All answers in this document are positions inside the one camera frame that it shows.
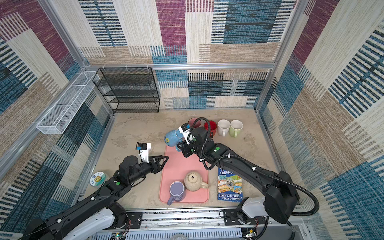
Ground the pink patterned glass mug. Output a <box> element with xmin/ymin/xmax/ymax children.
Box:
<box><xmin>188</xmin><ymin>118</ymin><xmax>202</xmax><ymax>128</ymax></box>

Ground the beige speckled ceramic mug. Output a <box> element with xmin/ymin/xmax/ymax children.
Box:
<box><xmin>184</xmin><ymin>171</ymin><xmax>209</xmax><ymax>192</ymax></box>

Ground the light green ceramic mug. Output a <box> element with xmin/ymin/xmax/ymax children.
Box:
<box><xmin>229</xmin><ymin>120</ymin><xmax>244</xmax><ymax>138</ymax></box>

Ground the pink plastic tray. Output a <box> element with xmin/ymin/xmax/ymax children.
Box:
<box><xmin>159</xmin><ymin>146</ymin><xmax>209</xmax><ymax>204</ymax></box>

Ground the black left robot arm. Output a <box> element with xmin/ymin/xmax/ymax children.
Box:
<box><xmin>21</xmin><ymin>156</ymin><xmax>169</xmax><ymax>240</ymax></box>

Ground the black corrugated cable conduit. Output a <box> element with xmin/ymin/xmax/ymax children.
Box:
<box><xmin>189</xmin><ymin>116</ymin><xmax>321</xmax><ymax>217</ymax></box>

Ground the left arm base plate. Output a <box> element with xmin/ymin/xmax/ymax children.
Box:
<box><xmin>121</xmin><ymin>212</ymin><xmax>143</xmax><ymax>231</ymax></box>

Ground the aluminium front rail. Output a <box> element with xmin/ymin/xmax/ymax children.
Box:
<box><xmin>50</xmin><ymin>206</ymin><xmax>310</xmax><ymax>240</ymax></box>

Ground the purple ceramic mug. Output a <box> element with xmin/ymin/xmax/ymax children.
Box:
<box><xmin>167</xmin><ymin>181</ymin><xmax>186</xmax><ymax>206</ymax></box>

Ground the white wire mesh basket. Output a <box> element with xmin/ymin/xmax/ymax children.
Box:
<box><xmin>37</xmin><ymin>72</ymin><xmax>96</xmax><ymax>135</ymax></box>

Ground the white ceramic mug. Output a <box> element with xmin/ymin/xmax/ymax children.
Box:
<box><xmin>217</xmin><ymin>119</ymin><xmax>231</xmax><ymax>137</ymax></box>

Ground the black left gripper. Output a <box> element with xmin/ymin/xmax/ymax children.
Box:
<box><xmin>128</xmin><ymin>154</ymin><xmax>168</xmax><ymax>186</ymax></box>

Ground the blue treehouse paperback book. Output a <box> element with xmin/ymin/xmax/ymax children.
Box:
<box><xmin>217</xmin><ymin>168</ymin><xmax>243</xmax><ymax>203</ymax></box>

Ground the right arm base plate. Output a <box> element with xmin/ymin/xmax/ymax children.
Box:
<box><xmin>219</xmin><ymin>209</ymin><xmax>266</xmax><ymax>226</ymax></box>

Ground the round tape roll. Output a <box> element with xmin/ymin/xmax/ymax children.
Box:
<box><xmin>89</xmin><ymin>171</ymin><xmax>107</xmax><ymax>188</ymax></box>

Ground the black wire shelf rack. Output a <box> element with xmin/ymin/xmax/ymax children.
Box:
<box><xmin>93</xmin><ymin>67</ymin><xmax>161</xmax><ymax>114</ymax></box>

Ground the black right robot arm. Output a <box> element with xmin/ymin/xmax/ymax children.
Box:
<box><xmin>177</xmin><ymin>127</ymin><xmax>300</xmax><ymax>224</ymax></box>

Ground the blue ceramic mug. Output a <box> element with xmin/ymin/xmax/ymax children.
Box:
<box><xmin>164</xmin><ymin>129</ymin><xmax>184</xmax><ymax>147</ymax></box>

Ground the red ceramic mug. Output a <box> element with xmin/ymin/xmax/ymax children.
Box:
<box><xmin>204</xmin><ymin>121</ymin><xmax>217</xmax><ymax>138</ymax></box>

